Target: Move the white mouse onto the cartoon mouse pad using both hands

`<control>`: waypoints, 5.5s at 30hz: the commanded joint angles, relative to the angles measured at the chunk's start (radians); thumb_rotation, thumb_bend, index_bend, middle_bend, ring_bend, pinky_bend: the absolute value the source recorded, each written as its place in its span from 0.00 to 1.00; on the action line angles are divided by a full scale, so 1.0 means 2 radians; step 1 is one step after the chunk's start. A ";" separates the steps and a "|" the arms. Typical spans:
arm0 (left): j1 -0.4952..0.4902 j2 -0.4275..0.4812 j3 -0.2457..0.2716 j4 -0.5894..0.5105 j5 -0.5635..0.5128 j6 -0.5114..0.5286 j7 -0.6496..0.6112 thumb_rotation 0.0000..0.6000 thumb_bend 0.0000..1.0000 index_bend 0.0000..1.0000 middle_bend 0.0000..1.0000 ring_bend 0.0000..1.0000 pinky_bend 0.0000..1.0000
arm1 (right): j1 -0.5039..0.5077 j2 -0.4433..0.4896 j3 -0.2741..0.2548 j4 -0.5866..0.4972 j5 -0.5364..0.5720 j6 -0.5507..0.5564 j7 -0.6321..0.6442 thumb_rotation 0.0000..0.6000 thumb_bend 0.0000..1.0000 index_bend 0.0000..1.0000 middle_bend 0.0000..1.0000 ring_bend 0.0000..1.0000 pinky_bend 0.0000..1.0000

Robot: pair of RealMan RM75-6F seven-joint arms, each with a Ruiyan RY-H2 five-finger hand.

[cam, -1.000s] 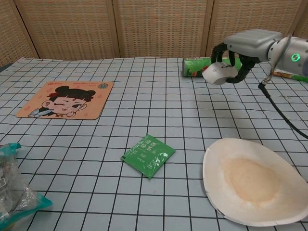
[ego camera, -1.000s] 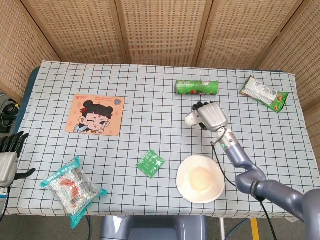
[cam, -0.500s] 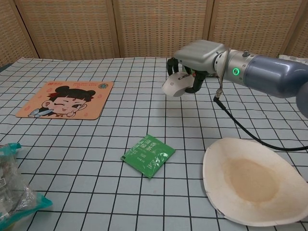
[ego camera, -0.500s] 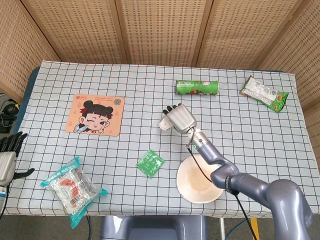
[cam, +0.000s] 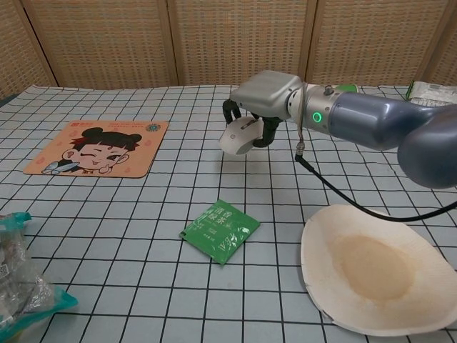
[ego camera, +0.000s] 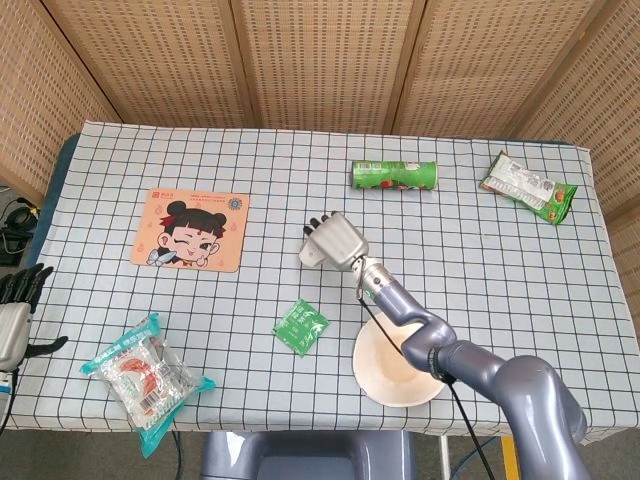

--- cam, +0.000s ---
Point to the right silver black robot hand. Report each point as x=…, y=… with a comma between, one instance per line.
x=267, y=93

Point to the white computer mouse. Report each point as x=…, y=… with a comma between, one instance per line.
x=239, y=137

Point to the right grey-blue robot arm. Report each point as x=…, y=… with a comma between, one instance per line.
x=375, y=118

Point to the orange cartoon girl mouse pad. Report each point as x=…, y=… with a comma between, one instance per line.
x=135, y=157

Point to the woven wooden folding screen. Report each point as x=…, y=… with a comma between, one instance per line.
x=232, y=39

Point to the green chip can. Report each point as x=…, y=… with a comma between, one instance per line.
x=346, y=88

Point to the green tea sachet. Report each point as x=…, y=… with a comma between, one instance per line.
x=219, y=232

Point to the green white snack bag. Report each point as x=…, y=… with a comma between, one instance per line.
x=433, y=93

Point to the white paper plate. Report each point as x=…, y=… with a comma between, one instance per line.
x=371, y=271

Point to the blue checked tablecloth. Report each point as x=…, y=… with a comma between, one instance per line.
x=160, y=286

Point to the teal clear snack bag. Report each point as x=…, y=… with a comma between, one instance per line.
x=25, y=293

